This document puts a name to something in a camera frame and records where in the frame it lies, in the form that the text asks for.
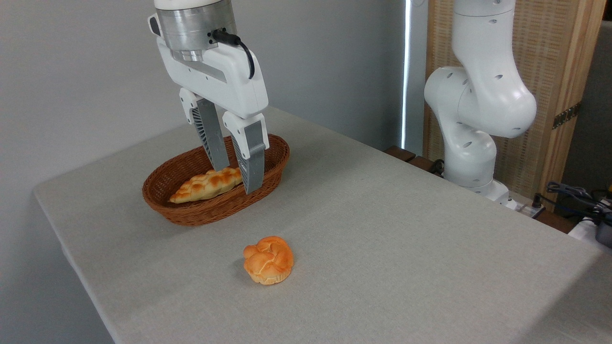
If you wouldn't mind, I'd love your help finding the dark metal screen hinge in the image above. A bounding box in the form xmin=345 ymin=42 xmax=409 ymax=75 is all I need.
xmin=553 ymin=102 xmax=582 ymax=129

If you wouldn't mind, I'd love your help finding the round orange bread bun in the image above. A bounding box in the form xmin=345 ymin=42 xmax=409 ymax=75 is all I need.
xmin=243 ymin=236 xmax=295 ymax=286

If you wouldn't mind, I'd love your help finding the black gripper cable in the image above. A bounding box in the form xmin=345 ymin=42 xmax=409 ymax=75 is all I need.
xmin=209 ymin=29 xmax=256 ymax=80

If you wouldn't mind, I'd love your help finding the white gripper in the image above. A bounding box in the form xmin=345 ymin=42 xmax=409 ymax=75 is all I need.
xmin=148 ymin=14 xmax=269 ymax=195

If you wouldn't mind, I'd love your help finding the bundle of black cables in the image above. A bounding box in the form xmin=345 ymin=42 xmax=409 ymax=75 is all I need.
xmin=533 ymin=182 xmax=612 ymax=225

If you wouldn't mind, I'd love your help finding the wooden folding screen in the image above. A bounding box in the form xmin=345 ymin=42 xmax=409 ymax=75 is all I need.
xmin=423 ymin=0 xmax=607 ymax=211

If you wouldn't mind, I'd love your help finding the long braided bread loaf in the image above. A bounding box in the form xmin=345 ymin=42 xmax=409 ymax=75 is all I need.
xmin=169 ymin=167 xmax=243 ymax=204

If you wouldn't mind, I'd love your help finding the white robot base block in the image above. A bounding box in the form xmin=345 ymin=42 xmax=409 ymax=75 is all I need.
xmin=497 ymin=191 xmax=546 ymax=219

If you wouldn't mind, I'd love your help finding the grey box device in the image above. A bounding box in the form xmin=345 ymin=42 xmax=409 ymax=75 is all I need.
xmin=595 ymin=220 xmax=612 ymax=248

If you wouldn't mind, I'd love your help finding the brown wicker basket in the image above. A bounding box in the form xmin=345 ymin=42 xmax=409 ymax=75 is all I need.
xmin=142 ymin=134 xmax=291 ymax=227

